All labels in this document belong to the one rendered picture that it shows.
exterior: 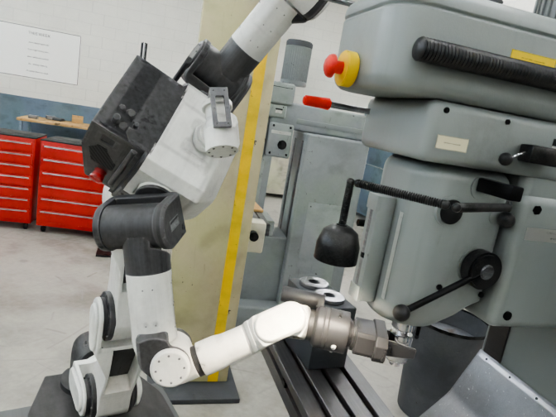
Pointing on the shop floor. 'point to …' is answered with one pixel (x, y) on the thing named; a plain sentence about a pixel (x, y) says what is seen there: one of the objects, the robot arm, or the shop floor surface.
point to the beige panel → (222, 219)
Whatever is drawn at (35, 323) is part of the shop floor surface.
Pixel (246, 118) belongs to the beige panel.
